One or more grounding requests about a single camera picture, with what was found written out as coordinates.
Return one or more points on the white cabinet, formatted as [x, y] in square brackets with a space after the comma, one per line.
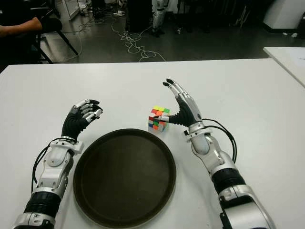
[283, 14]

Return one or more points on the white humanoid robot legs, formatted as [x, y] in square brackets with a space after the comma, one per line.
[158, 16]

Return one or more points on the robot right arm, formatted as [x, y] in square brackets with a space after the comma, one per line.
[226, 176]

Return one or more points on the black chair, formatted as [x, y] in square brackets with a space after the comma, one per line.
[64, 40]

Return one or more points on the white board panel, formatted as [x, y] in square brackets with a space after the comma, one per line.
[69, 8]

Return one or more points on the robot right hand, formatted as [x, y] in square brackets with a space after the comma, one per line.
[188, 112]

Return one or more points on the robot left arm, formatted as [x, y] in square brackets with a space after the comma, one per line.
[53, 171]

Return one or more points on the black cabinet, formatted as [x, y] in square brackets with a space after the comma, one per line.
[139, 14]

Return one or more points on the seated person in black shirt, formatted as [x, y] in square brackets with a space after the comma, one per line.
[16, 28]

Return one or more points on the dark brown round plate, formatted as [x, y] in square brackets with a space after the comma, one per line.
[124, 179]

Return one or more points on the multicoloured Rubik's cube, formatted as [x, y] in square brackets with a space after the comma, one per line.
[157, 126]

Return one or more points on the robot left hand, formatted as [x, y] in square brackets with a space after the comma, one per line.
[71, 124]

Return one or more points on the white side table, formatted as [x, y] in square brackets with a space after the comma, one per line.
[289, 60]

